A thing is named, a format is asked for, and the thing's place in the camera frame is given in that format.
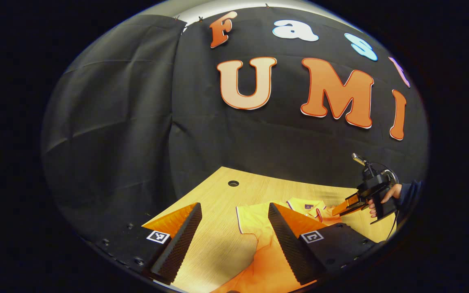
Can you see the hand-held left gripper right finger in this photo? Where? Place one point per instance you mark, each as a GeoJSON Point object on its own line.
{"type": "Point", "coordinates": [287, 248]}

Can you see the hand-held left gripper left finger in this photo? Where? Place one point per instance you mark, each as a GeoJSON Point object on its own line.
{"type": "Point", "coordinates": [181, 244]}

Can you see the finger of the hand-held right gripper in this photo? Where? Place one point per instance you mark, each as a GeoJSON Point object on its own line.
{"type": "Point", "coordinates": [346, 207]}

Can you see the orange T-shirt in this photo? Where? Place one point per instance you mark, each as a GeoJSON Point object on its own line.
{"type": "Point", "coordinates": [267, 264]}

